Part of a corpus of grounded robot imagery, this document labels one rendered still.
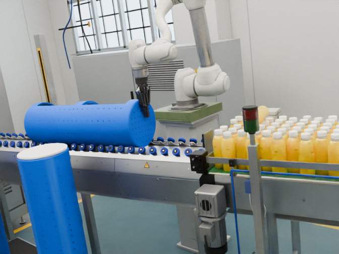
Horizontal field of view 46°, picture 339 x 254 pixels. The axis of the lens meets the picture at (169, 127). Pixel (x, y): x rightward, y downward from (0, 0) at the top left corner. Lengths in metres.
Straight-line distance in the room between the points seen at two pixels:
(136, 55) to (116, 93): 2.50
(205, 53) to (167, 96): 1.60
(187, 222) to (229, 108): 1.41
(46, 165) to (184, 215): 1.19
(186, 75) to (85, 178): 0.95
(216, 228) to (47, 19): 6.39
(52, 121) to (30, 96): 4.89
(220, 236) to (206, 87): 1.08
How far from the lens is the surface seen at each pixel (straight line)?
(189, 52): 3.90
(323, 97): 4.70
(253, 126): 1.63
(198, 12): 2.59
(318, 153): 1.86
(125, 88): 4.60
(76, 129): 2.51
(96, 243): 3.11
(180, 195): 2.27
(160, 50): 2.18
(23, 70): 7.49
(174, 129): 2.79
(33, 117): 2.80
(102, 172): 2.49
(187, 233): 3.07
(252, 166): 1.70
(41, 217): 2.38
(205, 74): 2.64
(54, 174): 2.28
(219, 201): 1.88
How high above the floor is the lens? 1.59
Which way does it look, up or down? 13 degrees down
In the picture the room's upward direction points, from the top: 7 degrees counter-clockwise
